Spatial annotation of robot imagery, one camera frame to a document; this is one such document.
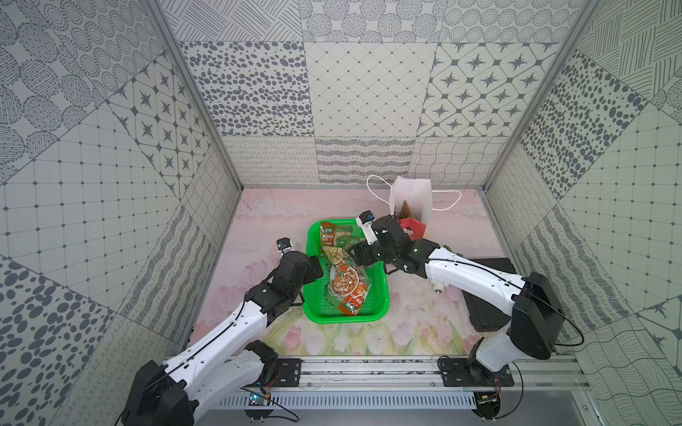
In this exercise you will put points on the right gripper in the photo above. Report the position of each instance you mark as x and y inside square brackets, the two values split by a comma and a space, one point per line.
[360, 251]

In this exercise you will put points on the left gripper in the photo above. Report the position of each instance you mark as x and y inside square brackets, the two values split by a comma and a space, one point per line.
[307, 267]

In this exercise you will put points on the white red paper bag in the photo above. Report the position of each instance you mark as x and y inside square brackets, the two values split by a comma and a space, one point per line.
[411, 201]

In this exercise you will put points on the red hotpot soup packet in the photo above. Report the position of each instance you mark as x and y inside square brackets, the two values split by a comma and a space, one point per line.
[344, 279]

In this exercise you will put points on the orange sauce packet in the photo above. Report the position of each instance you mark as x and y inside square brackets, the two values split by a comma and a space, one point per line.
[353, 302]

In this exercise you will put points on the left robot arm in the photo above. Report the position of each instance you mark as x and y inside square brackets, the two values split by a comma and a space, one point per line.
[182, 389]

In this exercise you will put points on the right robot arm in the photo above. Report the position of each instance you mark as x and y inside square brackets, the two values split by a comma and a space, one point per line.
[535, 313]

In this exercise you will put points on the green plastic basket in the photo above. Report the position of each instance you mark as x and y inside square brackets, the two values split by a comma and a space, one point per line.
[323, 308]

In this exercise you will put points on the left circuit board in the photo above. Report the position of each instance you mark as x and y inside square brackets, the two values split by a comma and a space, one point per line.
[257, 399]

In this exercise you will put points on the circuit board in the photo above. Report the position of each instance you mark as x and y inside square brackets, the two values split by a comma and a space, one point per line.
[257, 399]
[487, 405]

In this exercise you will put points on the black plastic case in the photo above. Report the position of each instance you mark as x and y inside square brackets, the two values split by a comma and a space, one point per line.
[484, 316]

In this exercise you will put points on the right circuit board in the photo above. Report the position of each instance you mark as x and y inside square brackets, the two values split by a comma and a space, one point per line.
[487, 405]

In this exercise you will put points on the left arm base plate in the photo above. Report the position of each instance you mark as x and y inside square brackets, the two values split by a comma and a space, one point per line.
[285, 373]

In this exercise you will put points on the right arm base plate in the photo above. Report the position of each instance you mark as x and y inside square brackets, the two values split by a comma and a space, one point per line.
[458, 372]

